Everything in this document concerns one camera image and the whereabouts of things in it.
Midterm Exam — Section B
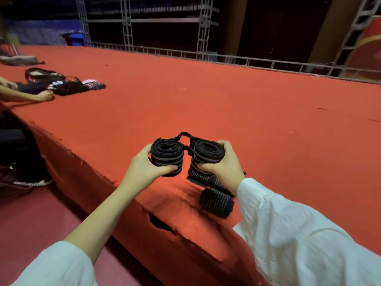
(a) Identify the black striped wrap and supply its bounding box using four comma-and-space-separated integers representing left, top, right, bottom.
150, 132, 191, 178
184, 139, 226, 177
187, 167, 247, 197
199, 188, 235, 219

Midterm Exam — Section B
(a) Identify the person's right forearm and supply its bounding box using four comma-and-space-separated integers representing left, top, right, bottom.
232, 178, 381, 286

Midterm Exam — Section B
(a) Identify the black bag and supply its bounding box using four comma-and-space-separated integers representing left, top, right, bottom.
24, 67, 66, 85

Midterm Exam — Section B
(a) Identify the another person's forearm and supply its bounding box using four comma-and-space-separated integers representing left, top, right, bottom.
0, 86, 39, 103

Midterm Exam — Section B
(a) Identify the red banner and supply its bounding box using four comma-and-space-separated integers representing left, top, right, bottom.
345, 16, 381, 81

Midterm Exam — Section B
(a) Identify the grey metal truss frame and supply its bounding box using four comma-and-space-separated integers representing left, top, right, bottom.
74, 0, 381, 82

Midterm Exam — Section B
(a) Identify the grey folded cloth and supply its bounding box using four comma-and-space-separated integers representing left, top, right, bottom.
0, 55, 46, 67

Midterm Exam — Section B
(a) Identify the person's left forearm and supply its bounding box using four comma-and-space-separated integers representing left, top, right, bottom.
10, 179, 141, 286

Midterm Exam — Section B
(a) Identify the blue bin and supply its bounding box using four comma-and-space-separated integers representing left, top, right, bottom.
61, 32, 87, 47

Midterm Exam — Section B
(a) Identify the pile of black wraps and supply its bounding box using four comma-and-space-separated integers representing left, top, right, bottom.
47, 78, 107, 96

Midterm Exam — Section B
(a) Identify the person's left hand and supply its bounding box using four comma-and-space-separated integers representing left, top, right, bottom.
119, 144, 179, 196

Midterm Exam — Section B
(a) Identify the person's right hand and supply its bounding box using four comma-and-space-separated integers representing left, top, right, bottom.
197, 140, 246, 196

